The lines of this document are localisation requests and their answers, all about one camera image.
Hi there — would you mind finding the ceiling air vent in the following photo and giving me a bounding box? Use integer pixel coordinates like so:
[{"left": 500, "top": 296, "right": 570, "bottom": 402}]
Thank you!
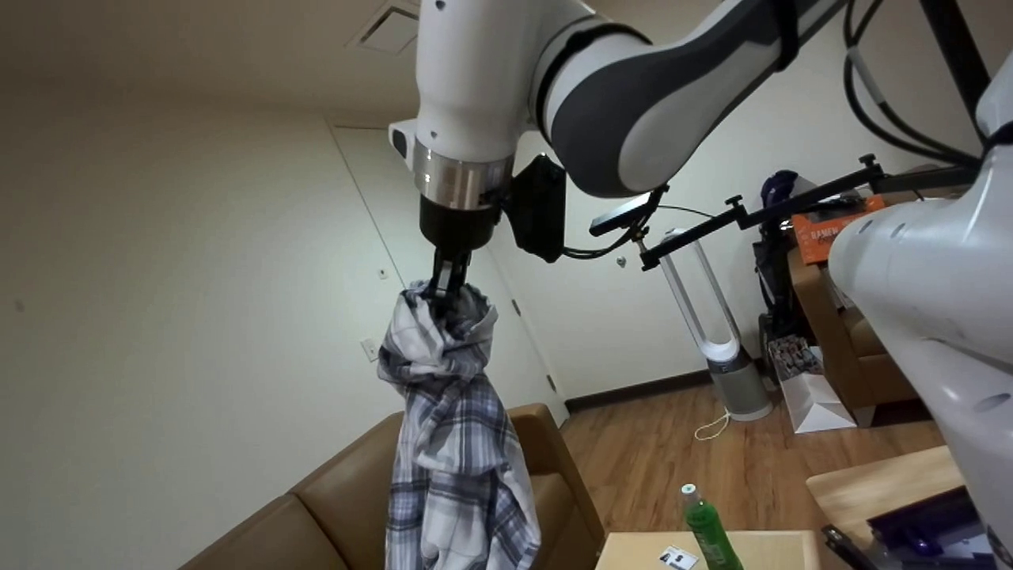
[{"left": 352, "top": 0, "right": 424, "bottom": 57}]

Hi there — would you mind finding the black cable bundle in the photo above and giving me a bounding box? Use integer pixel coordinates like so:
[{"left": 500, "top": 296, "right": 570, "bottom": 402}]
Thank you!
[{"left": 840, "top": 0, "right": 990, "bottom": 171}]

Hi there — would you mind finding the brown leather sofa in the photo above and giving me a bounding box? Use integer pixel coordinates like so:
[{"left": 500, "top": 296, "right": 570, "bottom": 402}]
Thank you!
[{"left": 176, "top": 402, "right": 612, "bottom": 570}]

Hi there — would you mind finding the dark blue pad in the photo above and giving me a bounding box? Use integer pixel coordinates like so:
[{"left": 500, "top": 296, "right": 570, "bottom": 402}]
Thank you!
[{"left": 865, "top": 483, "right": 1002, "bottom": 570}]

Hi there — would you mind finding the black white patterned bag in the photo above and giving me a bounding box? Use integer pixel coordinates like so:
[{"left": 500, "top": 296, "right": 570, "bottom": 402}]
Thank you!
[{"left": 763, "top": 333, "right": 826, "bottom": 380}]

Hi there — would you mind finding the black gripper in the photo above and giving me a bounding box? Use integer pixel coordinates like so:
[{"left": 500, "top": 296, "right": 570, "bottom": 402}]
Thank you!
[{"left": 419, "top": 194, "right": 500, "bottom": 311}]

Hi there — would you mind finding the black metal pole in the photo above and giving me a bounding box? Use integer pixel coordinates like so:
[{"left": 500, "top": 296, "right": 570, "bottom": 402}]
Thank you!
[{"left": 919, "top": 0, "right": 997, "bottom": 119}]

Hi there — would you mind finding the white cord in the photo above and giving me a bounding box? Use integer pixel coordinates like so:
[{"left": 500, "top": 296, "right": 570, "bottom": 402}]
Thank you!
[{"left": 690, "top": 408, "right": 741, "bottom": 444}]

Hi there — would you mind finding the orange box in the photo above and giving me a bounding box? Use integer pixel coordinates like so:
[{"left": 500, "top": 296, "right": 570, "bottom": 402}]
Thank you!
[{"left": 787, "top": 194, "right": 889, "bottom": 266}]

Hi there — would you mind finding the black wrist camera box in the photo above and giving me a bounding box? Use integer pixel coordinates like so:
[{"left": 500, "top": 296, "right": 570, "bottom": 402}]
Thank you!
[{"left": 503, "top": 155, "right": 573, "bottom": 266}]

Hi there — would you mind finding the grey tower air purifier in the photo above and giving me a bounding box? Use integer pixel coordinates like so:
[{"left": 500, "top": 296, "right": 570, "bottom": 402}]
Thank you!
[{"left": 660, "top": 223, "right": 776, "bottom": 424}]

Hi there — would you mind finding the black stereo camera bar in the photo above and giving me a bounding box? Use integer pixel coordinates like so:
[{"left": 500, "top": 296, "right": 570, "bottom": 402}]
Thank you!
[{"left": 587, "top": 187, "right": 670, "bottom": 241}]

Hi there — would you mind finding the white door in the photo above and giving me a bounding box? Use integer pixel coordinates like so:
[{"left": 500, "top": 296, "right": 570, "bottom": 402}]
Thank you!
[{"left": 330, "top": 122, "right": 573, "bottom": 424}]

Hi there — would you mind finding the black marker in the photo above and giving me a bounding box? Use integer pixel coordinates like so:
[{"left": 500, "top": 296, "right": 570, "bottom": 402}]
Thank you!
[{"left": 819, "top": 521, "right": 880, "bottom": 570}]

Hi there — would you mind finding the black tripod stand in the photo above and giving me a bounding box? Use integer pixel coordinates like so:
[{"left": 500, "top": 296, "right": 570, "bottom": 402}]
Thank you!
[{"left": 751, "top": 166, "right": 819, "bottom": 351}]

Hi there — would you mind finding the beige side table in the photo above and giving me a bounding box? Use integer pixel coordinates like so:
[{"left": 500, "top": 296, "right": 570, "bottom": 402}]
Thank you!
[{"left": 596, "top": 526, "right": 826, "bottom": 570}]

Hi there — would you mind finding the green plastic bottle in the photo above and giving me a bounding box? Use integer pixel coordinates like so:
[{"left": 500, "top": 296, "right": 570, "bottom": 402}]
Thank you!
[{"left": 678, "top": 480, "right": 748, "bottom": 570}]

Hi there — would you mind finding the plaid blue white shirt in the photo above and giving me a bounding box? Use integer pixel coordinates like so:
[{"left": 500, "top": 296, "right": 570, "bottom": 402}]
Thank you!
[{"left": 378, "top": 277, "right": 546, "bottom": 570}]

